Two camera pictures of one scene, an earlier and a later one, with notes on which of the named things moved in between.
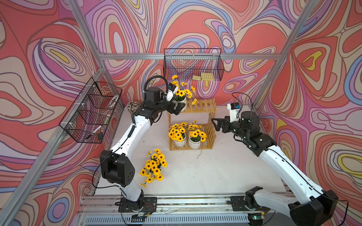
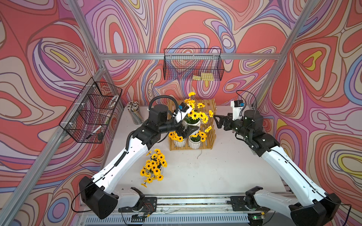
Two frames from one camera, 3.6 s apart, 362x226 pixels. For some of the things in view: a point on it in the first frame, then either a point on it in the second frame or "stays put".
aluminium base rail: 104,210 stays put
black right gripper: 225,121 stays put
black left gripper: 175,111 → 186,132
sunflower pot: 152,171 stays put
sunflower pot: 182,94 → 195,115
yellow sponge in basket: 204,76 stays put
